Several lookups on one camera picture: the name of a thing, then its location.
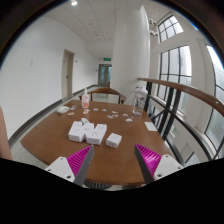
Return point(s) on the round ceiling light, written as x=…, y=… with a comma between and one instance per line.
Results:
x=74, y=3

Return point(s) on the large curved side window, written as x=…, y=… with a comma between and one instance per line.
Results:
x=216, y=110

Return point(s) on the glass double door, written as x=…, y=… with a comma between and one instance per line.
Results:
x=104, y=75

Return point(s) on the white-framed high window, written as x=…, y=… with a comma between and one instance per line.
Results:
x=170, y=28

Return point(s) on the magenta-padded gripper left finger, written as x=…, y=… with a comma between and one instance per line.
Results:
x=73, y=163

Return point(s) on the brown wooden chair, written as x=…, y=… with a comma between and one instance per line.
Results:
x=105, y=90

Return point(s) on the white computer mouse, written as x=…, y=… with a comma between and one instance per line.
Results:
x=62, y=109

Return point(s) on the white charger block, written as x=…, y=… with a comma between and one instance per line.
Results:
x=113, y=140

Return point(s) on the white orange-label pump bottle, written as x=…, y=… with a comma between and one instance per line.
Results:
x=85, y=101

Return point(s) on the beige wall door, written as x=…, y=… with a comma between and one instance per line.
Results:
x=67, y=75

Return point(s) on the small flat sticker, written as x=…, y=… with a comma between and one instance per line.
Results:
x=72, y=109
x=95, y=109
x=114, y=112
x=115, y=115
x=129, y=119
x=70, y=113
x=74, y=106
x=104, y=109
x=125, y=114
x=87, y=110
x=110, y=116

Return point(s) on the white paper sheet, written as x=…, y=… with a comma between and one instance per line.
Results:
x=150, y=126

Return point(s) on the clear plastic drink bottle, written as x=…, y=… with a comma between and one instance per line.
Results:
x=140, y=101

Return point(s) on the wooden handrail black railing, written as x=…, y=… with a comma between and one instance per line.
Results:
x=186, y=89

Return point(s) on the tall black-framed window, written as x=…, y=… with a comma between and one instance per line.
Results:
x=174, y=73

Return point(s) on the white round-button power strip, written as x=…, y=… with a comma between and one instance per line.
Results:
x=88, y=129

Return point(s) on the green exit sign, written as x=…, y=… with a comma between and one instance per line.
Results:
x=107, y=59

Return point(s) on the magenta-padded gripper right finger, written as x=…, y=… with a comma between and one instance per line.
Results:
x=156, y=163

